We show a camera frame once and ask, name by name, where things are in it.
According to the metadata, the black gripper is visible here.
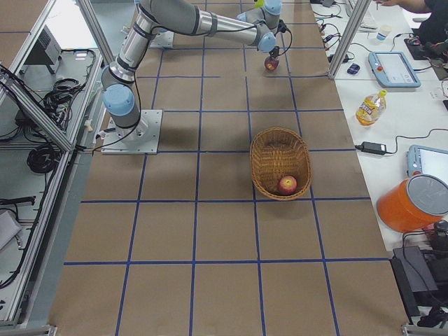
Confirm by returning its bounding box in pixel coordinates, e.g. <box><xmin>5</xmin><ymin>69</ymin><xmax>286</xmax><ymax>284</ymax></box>
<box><xmin>269</xmin><ymin>33</ymin><xmax>286</xmax><ymax>63</ymax></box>

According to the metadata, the dark red apple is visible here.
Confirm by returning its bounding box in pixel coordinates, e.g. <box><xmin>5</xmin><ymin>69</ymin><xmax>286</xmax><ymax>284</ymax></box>
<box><xmin>264</xmin><ymin>57</ymin><xmax>279</xmax><ymax>71</ymax></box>

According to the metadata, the green apple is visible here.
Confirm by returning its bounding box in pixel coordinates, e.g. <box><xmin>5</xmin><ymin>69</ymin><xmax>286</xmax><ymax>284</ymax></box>
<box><xmin>254</xmin><ymin>0</ymin><xmax>264</xmax><ymax>8</ymax></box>

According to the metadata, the red yellow apple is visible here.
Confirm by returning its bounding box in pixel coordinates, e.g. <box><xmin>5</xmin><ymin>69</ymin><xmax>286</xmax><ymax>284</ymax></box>
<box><xmin>278</xmin><ymin>175</ymin><xmax>298</xmax><ymax>195</ymax></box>

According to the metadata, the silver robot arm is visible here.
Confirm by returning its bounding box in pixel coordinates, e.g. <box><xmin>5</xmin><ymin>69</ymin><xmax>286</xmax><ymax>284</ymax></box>
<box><xmin>101</xmin><ymin>1</ymin><xmax>282</xmax><ymax>144</ymax></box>

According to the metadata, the woven wicker basket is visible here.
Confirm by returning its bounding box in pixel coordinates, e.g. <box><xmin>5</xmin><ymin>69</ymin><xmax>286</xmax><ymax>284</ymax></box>
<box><xmin>249</xmin><ymin>127</ymin><xmax>312</xmax><ymax>201</ymax></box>

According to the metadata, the small blue object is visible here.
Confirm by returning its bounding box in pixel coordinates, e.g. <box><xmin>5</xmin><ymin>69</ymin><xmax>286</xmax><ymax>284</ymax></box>
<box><xmin>346</xmin><ymin>63</ymin><xmax>361</xmax><ymax>76</ymax></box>

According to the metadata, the yellow drink bottle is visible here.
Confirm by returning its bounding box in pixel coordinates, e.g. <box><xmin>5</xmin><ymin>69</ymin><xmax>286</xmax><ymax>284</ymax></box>
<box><xmin>355</xmin><ymin>89</ymin><xmax>388</xmax><ymax>126</ymax></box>

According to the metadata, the white paper cup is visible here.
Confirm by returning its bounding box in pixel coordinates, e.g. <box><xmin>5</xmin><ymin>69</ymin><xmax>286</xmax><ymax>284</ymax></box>
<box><xmin>375</xmin><ymin>24</ymin><xmax>392</xmax><ymax>43</ymax></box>

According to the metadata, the blue teach pendant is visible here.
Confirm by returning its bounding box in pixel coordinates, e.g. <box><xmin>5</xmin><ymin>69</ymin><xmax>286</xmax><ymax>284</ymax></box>
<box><xmin>407</xmin><ymin>145</ymin><xmax>448</xmax><ymax>183</ymax></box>
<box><xmin>367</xmin><ymin>52</ymin><xmax>421</xmax><ymax>89</ymax></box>

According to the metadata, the black power adapter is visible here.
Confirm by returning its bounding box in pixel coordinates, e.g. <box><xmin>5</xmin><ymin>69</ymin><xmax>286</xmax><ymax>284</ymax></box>
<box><xmin>355</xmin><ymin>141</ymin><xmax>387</xmax><ymax>155</ymax></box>

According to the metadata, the person in black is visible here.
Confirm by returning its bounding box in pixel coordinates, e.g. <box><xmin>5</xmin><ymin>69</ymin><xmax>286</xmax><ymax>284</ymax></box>
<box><xmin>377</xmin><ymin>0</ymin><xmax>448</xmax><ymax>64</ymax></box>

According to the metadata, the orange bucket with lid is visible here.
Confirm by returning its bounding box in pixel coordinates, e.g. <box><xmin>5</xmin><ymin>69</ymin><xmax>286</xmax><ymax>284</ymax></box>
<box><xmin>377</xmin><ymin>174</ymin><xmax>447</xmax><ymax>233</ymax></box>

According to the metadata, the grey control box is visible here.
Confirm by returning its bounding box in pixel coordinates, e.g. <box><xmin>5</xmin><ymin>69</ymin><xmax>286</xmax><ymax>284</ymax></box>
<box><xmin>24</xmin><ymin>25</ymin><xmax>62</xmax><ymax>74</ymax></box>

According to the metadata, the aluminium frame post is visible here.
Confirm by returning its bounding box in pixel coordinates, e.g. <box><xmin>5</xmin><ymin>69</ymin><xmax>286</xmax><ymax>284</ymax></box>
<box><xmin>328</xmin><ymin>0</ymin><xmax>370</xmax><ymax>79</ymax></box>

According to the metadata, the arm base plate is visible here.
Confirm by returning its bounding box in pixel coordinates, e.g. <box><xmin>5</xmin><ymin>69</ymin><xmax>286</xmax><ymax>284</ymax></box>
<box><xmin>100</xmin><ymin>110</ymin><xmax>163</xmax><ymax>155</ymax></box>
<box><xmin>149</xmin><ymin>31</ymin><xmax>174</xmax><ymax>49</ymax></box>

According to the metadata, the black cable bundle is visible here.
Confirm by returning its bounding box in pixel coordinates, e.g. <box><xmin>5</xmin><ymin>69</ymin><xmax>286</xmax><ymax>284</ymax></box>
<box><xmin>27</xmin><ymin>143</ymin><xmax>60</xmax><ymax>174</ymax></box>

